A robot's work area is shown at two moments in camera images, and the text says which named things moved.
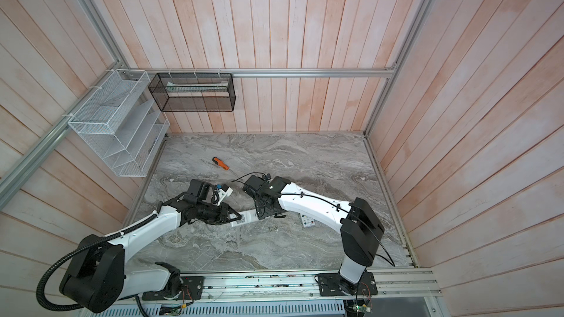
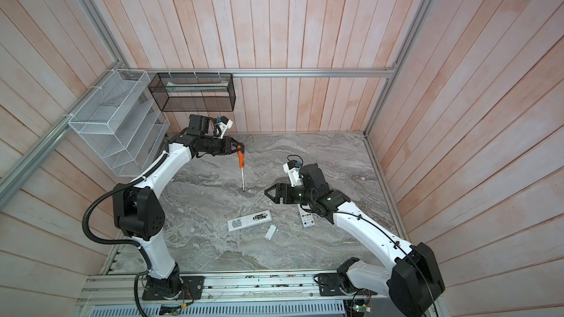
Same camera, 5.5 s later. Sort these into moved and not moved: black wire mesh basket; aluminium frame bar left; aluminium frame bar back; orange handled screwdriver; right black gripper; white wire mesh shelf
Moved: right black gripper; orange handled screwdriver
Not moved: aluminium frame bar back; white wire mesh shelf; aluminium frame bar left; black wire mesh basket
